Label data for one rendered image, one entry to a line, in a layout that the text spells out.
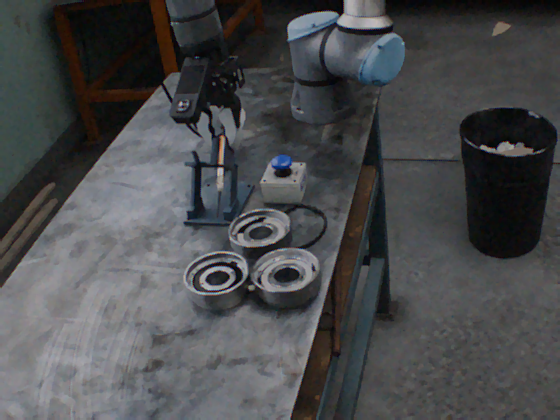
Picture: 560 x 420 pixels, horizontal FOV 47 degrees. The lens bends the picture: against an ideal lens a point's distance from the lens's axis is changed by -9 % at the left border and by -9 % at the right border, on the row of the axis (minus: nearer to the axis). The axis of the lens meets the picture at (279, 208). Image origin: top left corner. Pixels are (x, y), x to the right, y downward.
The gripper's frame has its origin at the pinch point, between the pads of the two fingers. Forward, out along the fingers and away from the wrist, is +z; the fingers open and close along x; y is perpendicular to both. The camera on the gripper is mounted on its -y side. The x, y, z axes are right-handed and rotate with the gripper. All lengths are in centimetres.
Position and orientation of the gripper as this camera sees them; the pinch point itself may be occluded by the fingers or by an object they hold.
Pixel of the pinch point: (223, 147)
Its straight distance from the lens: 119.8
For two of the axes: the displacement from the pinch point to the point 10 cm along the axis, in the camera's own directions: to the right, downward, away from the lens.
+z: 2.0, 7.9, 5.7
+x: -9.3, -0.3, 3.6
